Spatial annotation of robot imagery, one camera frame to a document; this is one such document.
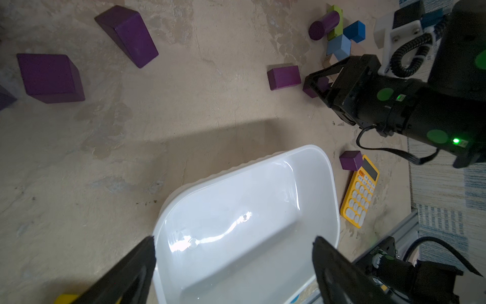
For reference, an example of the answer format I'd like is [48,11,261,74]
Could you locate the purple flat brick centre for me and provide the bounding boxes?
[267,65,301,91]

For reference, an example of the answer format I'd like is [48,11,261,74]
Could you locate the yellow calculator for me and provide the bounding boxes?
[340,155,380,229]

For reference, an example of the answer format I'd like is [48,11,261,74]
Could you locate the small purple cube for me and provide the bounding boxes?
[302,76,330,98]

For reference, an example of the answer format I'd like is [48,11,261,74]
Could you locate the white plastic storage bin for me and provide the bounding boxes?
[153,145,340,303]

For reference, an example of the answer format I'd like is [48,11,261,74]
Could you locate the purple cylinder block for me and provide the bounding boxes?
[308,11,340,41]

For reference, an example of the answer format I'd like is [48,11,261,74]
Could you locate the purple wedge block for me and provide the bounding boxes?
[94,5,159,68]

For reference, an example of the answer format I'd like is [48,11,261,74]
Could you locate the yellow cylinder block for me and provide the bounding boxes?
[54,294,79,304]

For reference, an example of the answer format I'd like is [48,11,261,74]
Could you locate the purple cube cluster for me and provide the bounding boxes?
[16,53,86,104]

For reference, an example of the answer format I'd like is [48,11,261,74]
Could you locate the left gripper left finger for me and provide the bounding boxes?
[74,236,156,304]

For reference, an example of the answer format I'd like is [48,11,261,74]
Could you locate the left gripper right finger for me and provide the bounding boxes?
[312,236,393,303]

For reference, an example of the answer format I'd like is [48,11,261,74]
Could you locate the blue cube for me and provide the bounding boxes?
[343,21,366,43]

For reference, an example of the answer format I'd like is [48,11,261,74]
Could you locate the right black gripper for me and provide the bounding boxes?
[305,54,395,125]

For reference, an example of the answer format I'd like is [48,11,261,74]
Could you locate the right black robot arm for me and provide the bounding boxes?
[305,1,485,168]

